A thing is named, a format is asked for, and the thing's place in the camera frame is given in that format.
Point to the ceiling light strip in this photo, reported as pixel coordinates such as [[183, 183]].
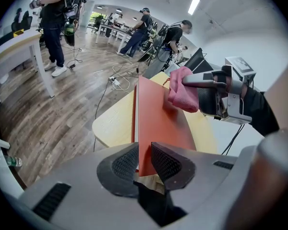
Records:
[[194, 5]]

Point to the person's right forearm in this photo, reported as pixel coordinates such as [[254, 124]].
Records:
[[259, 114]]

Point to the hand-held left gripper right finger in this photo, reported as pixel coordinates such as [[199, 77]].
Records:
[[206, 183]]

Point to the red mat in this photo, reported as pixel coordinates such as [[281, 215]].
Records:
[[158, 118]]

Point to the white grid top table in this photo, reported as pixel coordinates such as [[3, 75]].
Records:
[[14, 44]]

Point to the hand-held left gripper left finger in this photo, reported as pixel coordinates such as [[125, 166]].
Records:
[[86, 205]]

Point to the white power strip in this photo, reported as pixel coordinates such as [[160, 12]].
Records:
[[115, 81]]

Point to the black office chair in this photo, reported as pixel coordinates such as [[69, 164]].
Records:
[[26, 21]]

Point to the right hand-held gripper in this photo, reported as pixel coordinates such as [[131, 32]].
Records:
[[235, 104]]

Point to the red cloth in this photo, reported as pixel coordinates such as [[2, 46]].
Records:
[[180, 97]]

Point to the green plastic bottle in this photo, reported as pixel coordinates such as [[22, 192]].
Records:
[[13, 161]]

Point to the black flat box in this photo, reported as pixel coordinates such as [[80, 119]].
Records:
[[4, 39]]

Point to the yellow box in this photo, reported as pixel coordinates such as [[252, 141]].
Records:
[[18, 33]]

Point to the dark top white-legged table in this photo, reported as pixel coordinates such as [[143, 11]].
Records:
[[112, 29]]

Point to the black monitor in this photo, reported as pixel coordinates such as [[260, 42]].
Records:
[[204, 67], [194, 59]]

